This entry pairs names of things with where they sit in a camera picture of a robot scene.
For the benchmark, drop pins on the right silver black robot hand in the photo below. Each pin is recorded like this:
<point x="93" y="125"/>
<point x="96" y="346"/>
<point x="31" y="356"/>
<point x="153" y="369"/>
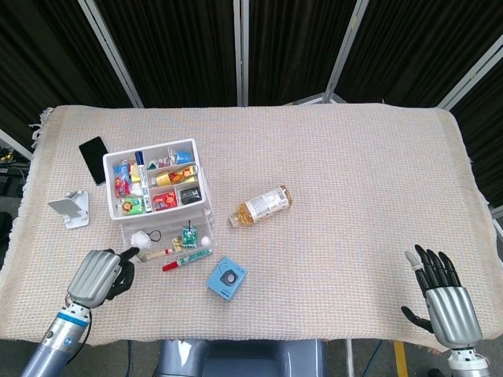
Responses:
<point x="454" y="314"/>

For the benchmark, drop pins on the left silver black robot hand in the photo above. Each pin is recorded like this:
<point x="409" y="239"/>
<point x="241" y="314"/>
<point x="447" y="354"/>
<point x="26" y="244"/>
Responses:
<point x="92" y="275"/>

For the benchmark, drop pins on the clear plastic drawer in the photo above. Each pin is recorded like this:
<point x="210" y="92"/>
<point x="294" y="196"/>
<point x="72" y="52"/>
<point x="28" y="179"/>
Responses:
<point x="165" y="231"/>

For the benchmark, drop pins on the small golden packet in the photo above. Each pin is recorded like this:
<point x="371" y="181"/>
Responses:
<point x="178" y="244"/>

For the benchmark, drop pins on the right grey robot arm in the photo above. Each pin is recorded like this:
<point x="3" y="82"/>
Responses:
<point x="469" y="361"/>

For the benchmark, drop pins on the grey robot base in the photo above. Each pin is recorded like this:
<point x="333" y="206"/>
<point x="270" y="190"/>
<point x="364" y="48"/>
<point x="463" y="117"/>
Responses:
<point x="239" y="359"/>

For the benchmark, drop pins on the white plastic drawer organizer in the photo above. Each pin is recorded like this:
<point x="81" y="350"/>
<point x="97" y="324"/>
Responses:
<point x="108" y="184"/>

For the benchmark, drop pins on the blue speaker box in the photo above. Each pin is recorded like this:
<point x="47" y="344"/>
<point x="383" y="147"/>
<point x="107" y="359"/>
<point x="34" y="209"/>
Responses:
<point x="228" y="279"/>

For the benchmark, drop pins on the white phone stand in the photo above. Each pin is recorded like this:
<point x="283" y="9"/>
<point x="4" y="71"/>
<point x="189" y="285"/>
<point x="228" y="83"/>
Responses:
<point x="76" y="208"/>

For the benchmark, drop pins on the green lion snack packet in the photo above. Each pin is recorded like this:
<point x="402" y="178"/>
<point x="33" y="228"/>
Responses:
<point x="131" y="206"/>

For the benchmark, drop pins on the pink candy packet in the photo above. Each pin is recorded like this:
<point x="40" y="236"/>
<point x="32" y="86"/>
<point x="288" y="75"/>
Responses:
<point x="122" y="185"/>

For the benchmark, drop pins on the red-capped green marker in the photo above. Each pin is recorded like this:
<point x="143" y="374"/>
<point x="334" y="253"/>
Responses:
<point x="188" y="260"/>

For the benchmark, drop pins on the blue-capped white marker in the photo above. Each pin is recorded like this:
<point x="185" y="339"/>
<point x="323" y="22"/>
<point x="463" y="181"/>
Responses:
<point x="143" y="180"/>

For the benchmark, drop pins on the blue candy packet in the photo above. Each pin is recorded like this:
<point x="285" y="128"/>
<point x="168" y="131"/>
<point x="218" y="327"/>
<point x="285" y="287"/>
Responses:
<point x="122" y="170"/>

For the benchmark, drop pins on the yellow candy packet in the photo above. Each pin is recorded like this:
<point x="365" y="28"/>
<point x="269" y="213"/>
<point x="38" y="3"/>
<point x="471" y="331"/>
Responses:
<point x="135" y="173"/>

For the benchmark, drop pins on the white table leg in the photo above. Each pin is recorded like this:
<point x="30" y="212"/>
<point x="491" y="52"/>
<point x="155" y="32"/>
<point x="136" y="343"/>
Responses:
<point x="349" y="359"/>

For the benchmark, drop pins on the black smartphone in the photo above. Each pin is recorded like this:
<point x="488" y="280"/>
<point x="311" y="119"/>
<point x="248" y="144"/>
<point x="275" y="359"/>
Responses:
<point x="92" y="157"/>

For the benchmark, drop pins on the white ping-pong ball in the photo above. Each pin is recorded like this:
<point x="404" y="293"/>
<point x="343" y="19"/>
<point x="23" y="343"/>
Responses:
<point x="205" y="241"/>

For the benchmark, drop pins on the red green snack packet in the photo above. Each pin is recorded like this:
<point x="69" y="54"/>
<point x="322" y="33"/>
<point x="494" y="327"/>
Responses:
<point x="158" y="162"/>

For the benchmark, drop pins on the small blue cup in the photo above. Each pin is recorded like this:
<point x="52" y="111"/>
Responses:
<point x="184" y="156"/>

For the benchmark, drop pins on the beige woven tablecloth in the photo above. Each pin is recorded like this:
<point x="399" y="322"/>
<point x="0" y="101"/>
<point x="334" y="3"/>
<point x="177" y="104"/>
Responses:
<point x="334" y="196"/>

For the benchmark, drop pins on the black curtain screen panel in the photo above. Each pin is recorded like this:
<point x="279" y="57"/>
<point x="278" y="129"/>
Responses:
<point x="39" y="59"/>
<point x="177" y="51"/>
<point x="487" y="137"/>
<point x="412" y="47"/>
<point x="294" y="47"/>

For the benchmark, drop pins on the amber tea bottle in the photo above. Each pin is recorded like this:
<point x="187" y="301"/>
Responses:
<point x="263" y="205"/>

